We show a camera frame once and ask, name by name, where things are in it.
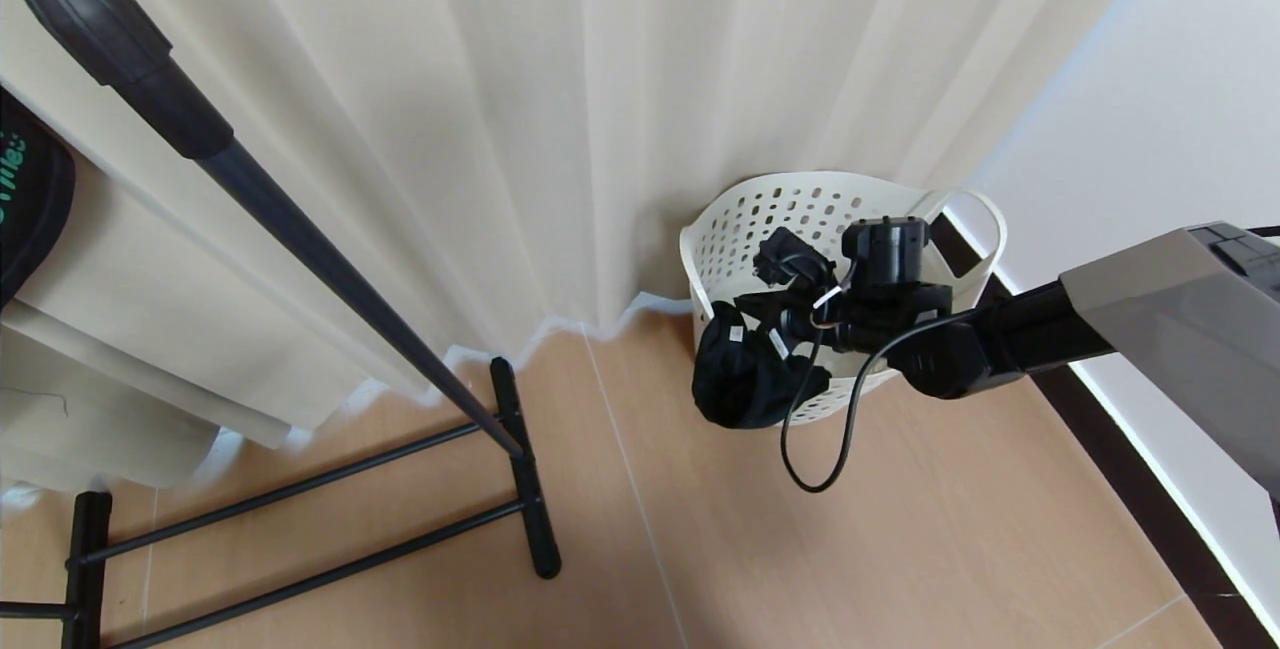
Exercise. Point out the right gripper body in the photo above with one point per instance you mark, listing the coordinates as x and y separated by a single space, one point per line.
880 319

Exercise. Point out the black garment with white label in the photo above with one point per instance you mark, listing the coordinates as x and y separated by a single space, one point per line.
740 379

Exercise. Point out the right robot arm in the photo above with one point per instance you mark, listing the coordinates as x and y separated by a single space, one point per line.
1180 329

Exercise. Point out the white laundry basket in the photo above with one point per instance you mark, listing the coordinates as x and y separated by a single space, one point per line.
740 219

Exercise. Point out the black clothes rack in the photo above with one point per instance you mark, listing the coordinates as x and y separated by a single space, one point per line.
130 59

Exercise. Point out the beige curtain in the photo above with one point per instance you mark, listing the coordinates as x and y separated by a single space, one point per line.
500 79

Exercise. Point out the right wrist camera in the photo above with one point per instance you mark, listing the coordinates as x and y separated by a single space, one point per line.
790 259

